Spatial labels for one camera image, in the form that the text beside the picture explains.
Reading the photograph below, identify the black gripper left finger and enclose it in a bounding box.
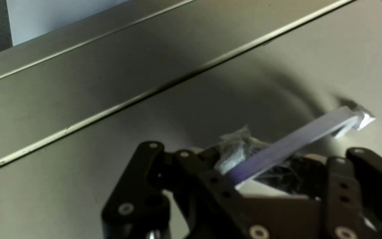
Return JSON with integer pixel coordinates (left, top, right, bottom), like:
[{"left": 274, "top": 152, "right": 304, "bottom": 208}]
[{"left": 101, "top": 126, "right": 264, "bottom": 239}]

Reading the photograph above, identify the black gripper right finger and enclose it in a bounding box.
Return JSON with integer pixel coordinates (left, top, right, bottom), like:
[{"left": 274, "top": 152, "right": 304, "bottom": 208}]
[{"left": 265, "top": 146, "right": 382, "bottom": 239}]

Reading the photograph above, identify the silver drawer handle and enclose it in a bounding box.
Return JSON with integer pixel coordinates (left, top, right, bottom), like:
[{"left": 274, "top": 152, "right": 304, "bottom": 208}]
[{"left": 223, "top": 105, "right": 375, "bottom": 187}]

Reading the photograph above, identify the beige drawer with label holder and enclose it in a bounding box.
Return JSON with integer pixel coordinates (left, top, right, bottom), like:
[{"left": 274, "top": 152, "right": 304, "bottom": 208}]
[{"left": 0, "top": 0, "right": 382, "bottom": 239}]

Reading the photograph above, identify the beige metal filing cabinet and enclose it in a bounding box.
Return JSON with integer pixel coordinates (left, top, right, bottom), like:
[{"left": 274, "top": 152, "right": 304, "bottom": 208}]
[{"left": 0, "top": 0, "right": 351, "bottom": 239}]

